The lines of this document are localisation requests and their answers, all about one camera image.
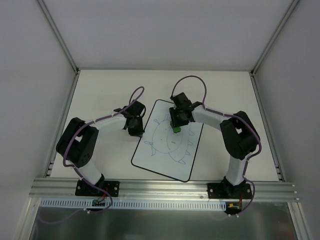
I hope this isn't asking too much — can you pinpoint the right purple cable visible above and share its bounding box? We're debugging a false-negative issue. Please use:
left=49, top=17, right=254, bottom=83
left=170, top=75, right=263, bottom=218

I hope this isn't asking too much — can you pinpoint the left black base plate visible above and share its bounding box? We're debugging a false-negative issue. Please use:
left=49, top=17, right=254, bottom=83
left=74, top=180, right=120, bottom=197

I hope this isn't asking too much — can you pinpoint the right aluminium frame post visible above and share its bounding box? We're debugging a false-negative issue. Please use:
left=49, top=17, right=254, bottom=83
left=250, top=0, right=301, bottom=77

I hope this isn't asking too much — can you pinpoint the green whiteboard eraser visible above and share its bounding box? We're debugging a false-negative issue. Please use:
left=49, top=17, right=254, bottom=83
left=170, top=121, right=181, bottom=134

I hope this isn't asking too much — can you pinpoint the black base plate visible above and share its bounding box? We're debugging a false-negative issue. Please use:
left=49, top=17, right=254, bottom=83
left=74, top=180, right=120, bottom=197
left=207, top=182, right=253, bottom=200

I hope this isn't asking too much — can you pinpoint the white slotted cable duct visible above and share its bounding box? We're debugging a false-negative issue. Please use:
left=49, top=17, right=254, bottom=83
left=39, top=198, right=227, bottom=212

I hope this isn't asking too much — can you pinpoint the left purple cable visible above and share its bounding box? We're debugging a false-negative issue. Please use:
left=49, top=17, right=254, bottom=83
left=37, top=86, right=146, bottom=225

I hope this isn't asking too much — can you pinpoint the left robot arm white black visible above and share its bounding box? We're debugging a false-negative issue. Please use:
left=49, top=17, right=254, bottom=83
left=56, top=101, right=146, bottom=196

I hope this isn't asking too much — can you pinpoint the purple cable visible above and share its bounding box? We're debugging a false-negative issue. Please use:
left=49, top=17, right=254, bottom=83
left=170, top=75, right=263, bottom=218
left=37, top=86, right=146, bottom=225

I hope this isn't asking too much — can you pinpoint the left aluminium frame post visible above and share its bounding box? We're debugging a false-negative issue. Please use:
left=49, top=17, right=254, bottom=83
left=35, top=0, right=79, bottom=75

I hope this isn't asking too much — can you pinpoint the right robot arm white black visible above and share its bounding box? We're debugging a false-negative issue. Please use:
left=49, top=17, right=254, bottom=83
left=169, top=92, right=262, bottom=199

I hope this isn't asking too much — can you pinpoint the aluminium front rail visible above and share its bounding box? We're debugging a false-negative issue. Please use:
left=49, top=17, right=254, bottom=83
left=28, top=177, right=300, bottom=203

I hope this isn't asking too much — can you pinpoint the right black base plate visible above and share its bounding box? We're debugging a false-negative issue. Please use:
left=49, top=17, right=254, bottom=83
left=207, top=182, right=253, bottom=200

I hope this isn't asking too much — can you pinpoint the aluminium frame post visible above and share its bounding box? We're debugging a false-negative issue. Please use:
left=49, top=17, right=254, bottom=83
left=35, top=0, right=79, bottom=75
left=250, top=0, right=301, bottom=77

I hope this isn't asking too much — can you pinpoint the white whiteboard black frame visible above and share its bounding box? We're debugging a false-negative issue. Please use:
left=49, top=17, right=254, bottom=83
left=131, top=99, right=203, bottom=183

